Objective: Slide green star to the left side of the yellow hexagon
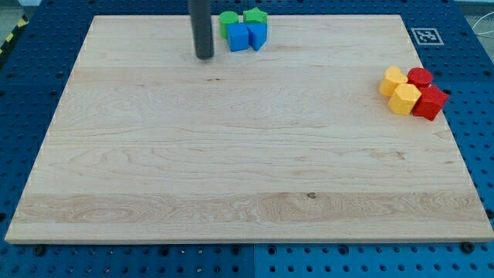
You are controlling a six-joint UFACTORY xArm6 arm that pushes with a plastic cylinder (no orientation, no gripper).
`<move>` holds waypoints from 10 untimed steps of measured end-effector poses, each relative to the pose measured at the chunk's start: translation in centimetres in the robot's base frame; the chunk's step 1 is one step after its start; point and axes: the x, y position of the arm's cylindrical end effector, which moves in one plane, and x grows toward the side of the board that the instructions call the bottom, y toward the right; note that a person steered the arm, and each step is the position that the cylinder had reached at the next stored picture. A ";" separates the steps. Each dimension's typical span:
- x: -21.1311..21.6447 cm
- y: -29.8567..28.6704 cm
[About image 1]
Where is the white fiducial marker tag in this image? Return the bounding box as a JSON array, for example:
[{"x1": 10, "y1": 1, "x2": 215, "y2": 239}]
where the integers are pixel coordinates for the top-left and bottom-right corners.
[{"x1": 411, "y1": 27, "x2": 444, "y2": 46}]

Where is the yellow heart block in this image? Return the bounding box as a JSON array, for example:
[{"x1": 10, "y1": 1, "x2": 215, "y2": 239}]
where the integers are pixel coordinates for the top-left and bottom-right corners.
[{"x1": 378, "y1": 66, "x2": 408, "y2": 97}]

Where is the yellow black hazard tape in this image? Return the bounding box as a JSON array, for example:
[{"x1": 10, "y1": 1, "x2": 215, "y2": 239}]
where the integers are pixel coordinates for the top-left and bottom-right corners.
[{"x1": 1, "y1": 15, "x2": 29, "y2": 54}]

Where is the blue triangular block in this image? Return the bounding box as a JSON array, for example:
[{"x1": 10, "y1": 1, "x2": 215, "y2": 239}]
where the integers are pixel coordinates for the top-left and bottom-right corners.
[{"x1": 245, "y1": 23, "x2": 268, "y2": 51}]

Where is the green cylinder block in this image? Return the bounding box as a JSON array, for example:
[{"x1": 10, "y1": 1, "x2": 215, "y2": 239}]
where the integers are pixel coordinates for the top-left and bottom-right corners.
[{"x1": 218, "y1": 11, "x2": 239, "y2": 39}]

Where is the blue cube block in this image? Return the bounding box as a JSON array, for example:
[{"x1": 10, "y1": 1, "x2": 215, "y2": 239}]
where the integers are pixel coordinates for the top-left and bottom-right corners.
[{"x1": 226, "y1": 23, "x2": 249, "y2": 52}]

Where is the red cylinder block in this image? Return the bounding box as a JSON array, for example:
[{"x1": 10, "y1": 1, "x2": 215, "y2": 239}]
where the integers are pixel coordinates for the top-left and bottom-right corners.
[{"x1": 408, "y1": 67, "x2": 433, "y2": 88}]

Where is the green star block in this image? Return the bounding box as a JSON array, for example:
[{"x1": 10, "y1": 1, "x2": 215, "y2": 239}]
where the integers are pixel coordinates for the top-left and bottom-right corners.
[{"x1": 242, "y1": 7, "x2": 269, "y2": 23}]

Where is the red star block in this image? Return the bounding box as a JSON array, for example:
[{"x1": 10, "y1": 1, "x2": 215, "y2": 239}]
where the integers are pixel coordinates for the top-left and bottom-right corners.
[{"x1": 412, "y1": 85, "x2": 449, "y2": 121}]

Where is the yellow hexagon block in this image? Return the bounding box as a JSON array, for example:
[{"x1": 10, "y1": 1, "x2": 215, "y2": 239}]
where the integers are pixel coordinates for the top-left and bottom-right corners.
[{"x1": 387, "y1": 83, "x2": 421, "y2": 116}]

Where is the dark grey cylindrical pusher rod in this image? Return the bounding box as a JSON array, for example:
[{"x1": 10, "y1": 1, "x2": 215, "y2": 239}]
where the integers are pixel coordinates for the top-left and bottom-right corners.
[{"x1": 188, "y1": 0, "x2": 214, "y2": 60}]

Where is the light wooden board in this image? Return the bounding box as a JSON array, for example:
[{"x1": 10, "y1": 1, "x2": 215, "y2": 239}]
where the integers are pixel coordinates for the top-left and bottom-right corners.
[{"x1": 5, "y1": 15, "x2": 493, "y2": 245}]

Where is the white cable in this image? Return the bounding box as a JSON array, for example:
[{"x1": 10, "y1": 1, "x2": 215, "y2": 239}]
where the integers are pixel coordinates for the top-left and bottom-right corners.
[{"x1": 471, "y1": 10, "x2": 494, "y2": 39}]

